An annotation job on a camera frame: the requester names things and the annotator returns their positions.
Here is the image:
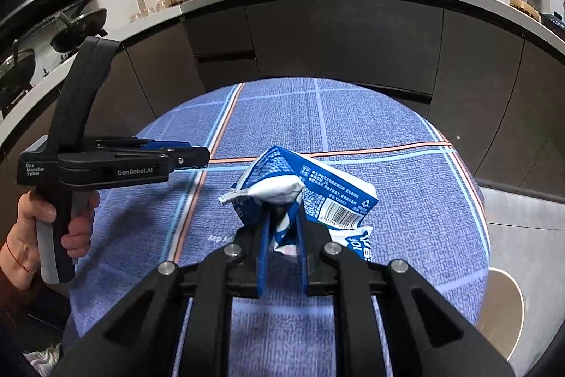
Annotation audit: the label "blue white milk carton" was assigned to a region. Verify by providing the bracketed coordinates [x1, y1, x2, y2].
[218, 146, 378, 261]

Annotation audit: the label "beige trash bin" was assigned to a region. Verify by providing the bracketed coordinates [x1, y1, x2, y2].
[477, 267, 525, 361]

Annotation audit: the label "dark lower kitchen cabinets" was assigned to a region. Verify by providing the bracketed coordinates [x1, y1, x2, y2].
[0, 0, 565, 201]

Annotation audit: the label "person's left hand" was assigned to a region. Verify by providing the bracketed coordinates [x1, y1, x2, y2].
[0, 188, 102, 285]

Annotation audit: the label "blue checked tablecloth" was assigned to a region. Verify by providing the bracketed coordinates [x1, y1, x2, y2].
[61, 76, 492, 377]

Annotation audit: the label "black wok on stove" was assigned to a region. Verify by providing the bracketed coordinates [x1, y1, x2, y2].
[51, 8, 107, 54]

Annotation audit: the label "round wooden lid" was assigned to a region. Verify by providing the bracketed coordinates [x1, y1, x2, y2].
[508, 0, 540, 22]

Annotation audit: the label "dark blue pot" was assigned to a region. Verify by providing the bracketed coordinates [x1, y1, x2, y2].
[540, 13, 565, 41]

